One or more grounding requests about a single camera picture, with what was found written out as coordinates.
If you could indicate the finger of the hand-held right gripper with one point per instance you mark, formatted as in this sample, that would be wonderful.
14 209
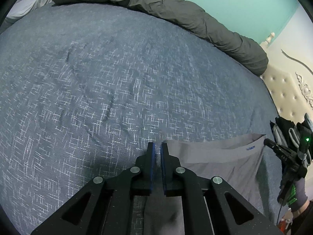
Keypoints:
278 149

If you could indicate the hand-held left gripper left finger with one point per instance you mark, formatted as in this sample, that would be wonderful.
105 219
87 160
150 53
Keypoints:
152 166

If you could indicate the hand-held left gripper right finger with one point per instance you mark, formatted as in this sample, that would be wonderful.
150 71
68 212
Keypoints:
163 169

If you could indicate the grey boxer shorts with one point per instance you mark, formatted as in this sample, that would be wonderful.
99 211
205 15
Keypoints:
220 151

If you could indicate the person's right forearm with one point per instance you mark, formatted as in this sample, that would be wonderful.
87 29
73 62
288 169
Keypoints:
305 220

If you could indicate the pile of dark clothes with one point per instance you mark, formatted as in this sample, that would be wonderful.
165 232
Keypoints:
281 123

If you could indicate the person's right hand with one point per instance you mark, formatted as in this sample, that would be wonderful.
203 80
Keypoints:
299 193

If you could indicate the grey white-trimmed garment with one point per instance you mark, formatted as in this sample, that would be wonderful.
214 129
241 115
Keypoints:
276 133

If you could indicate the cream tufted headboard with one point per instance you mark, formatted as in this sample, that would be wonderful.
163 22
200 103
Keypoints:
286 90

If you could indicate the orange object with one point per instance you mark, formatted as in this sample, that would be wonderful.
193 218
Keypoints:
287 224

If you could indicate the bed with blue-grey sheet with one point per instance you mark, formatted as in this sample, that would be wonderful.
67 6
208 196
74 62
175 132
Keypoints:
97 90

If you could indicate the dark grey rolled duvet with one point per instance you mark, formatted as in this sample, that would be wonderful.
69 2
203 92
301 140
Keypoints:
171 7

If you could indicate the light grey pillow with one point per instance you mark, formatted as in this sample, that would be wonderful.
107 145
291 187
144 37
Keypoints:
31 2

